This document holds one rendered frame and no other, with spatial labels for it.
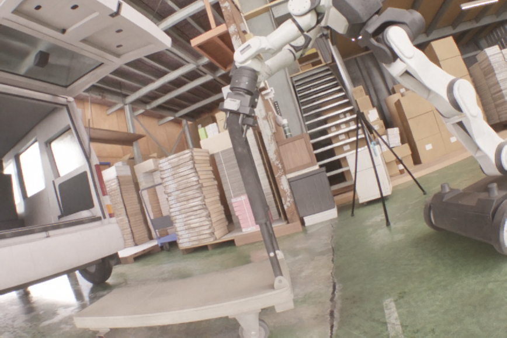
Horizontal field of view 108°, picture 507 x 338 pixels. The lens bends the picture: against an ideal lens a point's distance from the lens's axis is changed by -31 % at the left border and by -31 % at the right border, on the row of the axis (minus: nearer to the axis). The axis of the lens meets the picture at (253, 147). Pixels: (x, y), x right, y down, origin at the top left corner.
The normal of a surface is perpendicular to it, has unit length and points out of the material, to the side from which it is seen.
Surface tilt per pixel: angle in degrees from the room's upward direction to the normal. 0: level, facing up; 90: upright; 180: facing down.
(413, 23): 111
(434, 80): 90
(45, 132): 95
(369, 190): 90
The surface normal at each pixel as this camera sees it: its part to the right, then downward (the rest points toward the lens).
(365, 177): -0.51, 0.03
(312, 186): -0.29, -0.05
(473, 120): 0.04, 0.29
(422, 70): 0.26, 0.07
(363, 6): 0.00, 0.04
